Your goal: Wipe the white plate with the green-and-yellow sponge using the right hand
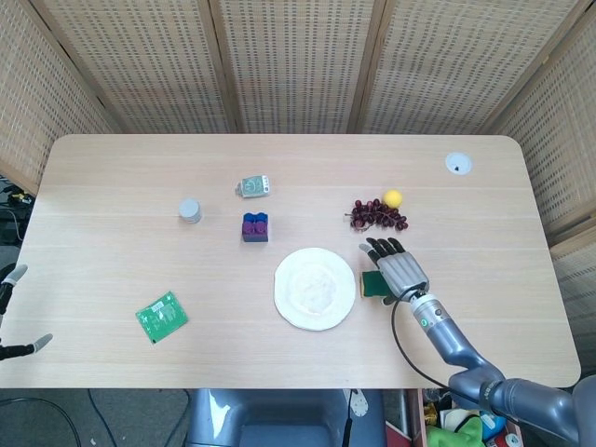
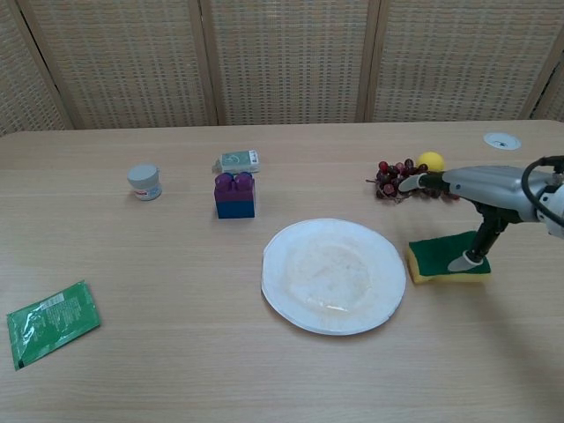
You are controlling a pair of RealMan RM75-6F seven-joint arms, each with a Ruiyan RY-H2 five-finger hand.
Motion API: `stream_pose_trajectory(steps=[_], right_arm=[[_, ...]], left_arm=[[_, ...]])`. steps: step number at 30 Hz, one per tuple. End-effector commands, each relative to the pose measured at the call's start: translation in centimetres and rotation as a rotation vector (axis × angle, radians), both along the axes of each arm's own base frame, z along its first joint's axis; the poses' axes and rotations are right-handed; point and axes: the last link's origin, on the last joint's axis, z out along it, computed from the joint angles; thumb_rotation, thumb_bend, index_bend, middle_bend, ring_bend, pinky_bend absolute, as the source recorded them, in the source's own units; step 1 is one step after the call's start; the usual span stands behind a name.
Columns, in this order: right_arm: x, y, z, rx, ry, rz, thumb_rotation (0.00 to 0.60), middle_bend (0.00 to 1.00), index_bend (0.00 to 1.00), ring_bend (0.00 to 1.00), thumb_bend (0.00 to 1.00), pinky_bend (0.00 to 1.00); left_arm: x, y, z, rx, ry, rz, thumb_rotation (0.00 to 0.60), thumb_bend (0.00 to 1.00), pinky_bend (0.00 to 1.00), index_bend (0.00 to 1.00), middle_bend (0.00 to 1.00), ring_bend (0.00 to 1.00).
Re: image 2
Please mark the woven bamboo folding screen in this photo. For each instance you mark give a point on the woven bamboo folding screen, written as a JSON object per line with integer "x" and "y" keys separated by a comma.
{"x": 282, "y": 61}

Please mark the small jar with grey lid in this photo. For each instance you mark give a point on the small jar with grey lid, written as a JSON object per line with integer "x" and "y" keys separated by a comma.
{"x": 144, "y": 183}

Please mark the green foil sachet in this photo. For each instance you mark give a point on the green foil sachet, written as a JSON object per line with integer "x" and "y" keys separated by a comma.
{"x": 53, "y": 324}

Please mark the purple toy brick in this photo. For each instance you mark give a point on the purple toy brick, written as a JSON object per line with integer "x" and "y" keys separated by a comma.
{"x": 233, "y": 191}

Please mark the blue toy brick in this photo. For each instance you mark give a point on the blue toy brick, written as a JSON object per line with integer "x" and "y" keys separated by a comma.
{"x": 235, "y": 210}

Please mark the small green white box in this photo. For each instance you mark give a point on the small green white box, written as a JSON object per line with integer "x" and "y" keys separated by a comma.
{"x": 238, "y": 161}

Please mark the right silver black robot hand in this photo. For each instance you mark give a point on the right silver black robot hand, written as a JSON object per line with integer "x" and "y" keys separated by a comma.
{"x": 493, "y": 187}

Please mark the green yellow sponge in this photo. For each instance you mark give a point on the green yellow sponge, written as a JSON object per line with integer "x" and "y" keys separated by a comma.
{"x": 434, "y": 260}

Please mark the white round plate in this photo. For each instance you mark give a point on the white round plate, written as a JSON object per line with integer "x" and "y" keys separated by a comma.
{"x": 333, "y": 276}

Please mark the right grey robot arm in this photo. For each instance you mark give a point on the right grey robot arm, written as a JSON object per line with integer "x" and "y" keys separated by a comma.
{"x": 556, "y": 207}

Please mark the yellow ball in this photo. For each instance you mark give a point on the yellow ball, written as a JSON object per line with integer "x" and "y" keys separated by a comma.
{"x": 432, "y": 161}

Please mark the dark red grape bunch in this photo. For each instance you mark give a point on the dark red grape bunch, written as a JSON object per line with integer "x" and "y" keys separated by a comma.
{"x": 390, "y": 180}

